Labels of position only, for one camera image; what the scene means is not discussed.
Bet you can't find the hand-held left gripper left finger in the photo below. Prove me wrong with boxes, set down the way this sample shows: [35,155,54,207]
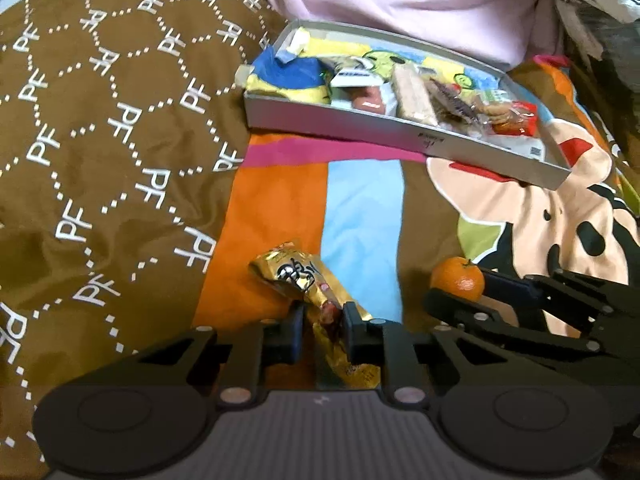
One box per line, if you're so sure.
[135,304,307,407]

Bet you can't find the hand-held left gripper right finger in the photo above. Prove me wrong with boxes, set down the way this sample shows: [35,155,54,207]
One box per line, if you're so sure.
[342,302,531,407]

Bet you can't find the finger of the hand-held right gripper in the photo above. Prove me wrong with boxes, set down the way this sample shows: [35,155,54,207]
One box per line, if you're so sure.
[424,287,603,357]
[481,269,640,332]

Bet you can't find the tangerine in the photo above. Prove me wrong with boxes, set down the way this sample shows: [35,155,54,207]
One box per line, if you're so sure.
[430,256,486,303]

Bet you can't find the gold snack packet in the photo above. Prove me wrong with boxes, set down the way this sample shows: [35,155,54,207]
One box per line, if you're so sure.
[249,241,382,391]

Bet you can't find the red spicy snack packet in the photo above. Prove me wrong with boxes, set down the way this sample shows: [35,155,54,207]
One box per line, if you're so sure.
[492,101,546,158]

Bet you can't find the round biscuit packet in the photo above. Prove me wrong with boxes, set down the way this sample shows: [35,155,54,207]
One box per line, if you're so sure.
[472,99,518,125]

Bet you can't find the clear nut snack packet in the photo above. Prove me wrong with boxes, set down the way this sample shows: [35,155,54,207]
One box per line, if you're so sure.
[427,77,481,123]

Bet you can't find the grey tray box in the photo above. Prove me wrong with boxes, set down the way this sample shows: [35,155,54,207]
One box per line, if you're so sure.
[243,20,573,192]

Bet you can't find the rice cracker bar packet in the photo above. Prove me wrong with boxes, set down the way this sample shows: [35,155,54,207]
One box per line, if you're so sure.
[391,66,441,126]

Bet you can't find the sausage packet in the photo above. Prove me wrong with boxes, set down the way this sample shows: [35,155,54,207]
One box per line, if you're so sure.
[347,85,388,111]

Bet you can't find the cartoon printed blanket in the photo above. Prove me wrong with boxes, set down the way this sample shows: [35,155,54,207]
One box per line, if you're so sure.
[192,55,640,461]

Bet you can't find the brown patterned pillow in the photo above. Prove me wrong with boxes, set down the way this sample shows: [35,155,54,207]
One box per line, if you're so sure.
[0,0,301,461]

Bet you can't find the plastic bag of clothes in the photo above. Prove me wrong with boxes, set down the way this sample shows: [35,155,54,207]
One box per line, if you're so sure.
[540,0,640,111]

